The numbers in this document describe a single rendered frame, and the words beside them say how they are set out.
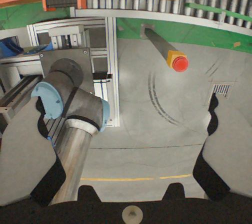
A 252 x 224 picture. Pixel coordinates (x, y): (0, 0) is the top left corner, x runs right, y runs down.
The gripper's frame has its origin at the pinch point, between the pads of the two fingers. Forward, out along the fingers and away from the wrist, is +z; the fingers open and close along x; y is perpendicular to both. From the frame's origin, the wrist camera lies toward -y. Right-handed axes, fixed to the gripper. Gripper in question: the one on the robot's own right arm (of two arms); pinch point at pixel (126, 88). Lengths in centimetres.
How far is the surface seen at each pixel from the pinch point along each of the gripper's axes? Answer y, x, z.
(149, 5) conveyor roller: -9, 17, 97
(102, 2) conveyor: -11, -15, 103
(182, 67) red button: 17, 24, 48
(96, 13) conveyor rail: -4, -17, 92
